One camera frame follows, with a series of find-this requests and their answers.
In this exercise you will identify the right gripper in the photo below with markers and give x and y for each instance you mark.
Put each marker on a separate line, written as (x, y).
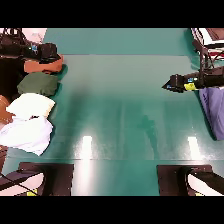
(181, 81)

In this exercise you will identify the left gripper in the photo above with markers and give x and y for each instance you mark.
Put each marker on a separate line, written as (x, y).
(48, 52)

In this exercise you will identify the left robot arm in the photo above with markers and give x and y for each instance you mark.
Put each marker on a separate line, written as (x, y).
(12, 49)

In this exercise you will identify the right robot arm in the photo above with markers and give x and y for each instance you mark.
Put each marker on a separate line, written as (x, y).
(213, 77)

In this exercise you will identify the orange garment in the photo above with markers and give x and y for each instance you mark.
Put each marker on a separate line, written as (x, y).
(43, 66)

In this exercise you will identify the dark green garment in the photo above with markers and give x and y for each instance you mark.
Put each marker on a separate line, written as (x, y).
(38, 83)

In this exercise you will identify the purple garment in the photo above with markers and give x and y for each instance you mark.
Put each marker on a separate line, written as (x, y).
(215, 110)

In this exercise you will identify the cream garment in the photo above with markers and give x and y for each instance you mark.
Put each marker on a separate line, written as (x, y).
(30, 105)

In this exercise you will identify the white garment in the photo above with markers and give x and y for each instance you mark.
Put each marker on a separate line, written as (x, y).
(28, 135)

